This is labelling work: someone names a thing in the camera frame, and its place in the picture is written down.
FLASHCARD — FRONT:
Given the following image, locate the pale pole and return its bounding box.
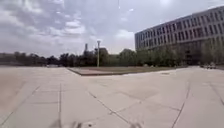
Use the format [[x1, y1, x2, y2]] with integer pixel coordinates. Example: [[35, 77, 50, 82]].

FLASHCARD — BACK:
[[96, 40, 102, 68]]

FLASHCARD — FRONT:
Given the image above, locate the robot's own part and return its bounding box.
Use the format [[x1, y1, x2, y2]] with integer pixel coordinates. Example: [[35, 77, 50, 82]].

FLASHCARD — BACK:
[[129, 122, 144, 128], [71, 121, 84, 128]]

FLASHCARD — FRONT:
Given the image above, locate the row of trees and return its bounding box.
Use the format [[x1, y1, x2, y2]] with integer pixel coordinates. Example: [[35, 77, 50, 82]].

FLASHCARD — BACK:
[[0, 48, 224, 68]]

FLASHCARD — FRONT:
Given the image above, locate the long curved grey building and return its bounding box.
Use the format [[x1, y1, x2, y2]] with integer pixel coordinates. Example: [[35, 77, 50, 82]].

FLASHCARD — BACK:
[[134, 5, 224, 66]]

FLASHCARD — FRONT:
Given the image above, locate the grass patch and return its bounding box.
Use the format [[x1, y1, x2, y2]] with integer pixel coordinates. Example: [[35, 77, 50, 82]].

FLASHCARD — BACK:
[[66, 65, 178, 77]]

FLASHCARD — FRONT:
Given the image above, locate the distant tower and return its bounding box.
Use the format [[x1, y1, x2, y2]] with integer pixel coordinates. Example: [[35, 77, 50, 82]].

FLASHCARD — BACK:
[[83, 42, 89, 54]]

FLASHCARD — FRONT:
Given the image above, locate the grey stone slab plaza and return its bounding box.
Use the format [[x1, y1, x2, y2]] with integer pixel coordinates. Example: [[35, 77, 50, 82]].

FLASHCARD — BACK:
[[0, 65, 224, 128]]

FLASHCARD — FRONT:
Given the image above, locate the vehicle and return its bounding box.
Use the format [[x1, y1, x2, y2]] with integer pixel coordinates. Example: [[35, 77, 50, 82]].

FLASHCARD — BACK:
[[201, 62, 218, 70]]

